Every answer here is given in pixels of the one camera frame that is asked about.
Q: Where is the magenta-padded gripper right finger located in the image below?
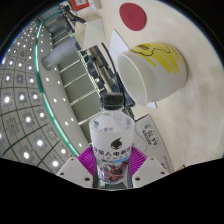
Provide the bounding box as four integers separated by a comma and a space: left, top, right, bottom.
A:
125, 145, 168, 189

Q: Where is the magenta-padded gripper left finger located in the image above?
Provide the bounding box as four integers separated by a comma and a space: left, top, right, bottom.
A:
54, 145, 100, 189

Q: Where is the clear bottle with white label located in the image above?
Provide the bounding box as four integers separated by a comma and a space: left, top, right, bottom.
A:
88, 92, 136, 184

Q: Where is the group of ceiling lights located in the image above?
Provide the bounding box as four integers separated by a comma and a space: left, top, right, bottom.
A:
0, 16, 84, 168

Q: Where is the white mug with yellow print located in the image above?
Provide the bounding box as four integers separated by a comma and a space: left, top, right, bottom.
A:
115, 41, 189, 107

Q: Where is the row of black office chairs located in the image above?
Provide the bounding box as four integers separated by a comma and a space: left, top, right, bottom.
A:
79, 46, 114, 94

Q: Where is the long curved conference desk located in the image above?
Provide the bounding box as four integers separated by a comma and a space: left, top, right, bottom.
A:
63, 9, 111, 91

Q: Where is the black clip in white box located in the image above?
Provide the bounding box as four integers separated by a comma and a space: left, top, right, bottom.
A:
68, 11, 87, 25

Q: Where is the flat round red coaster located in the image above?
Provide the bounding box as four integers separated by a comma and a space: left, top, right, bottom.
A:
119, 2, 148, 32

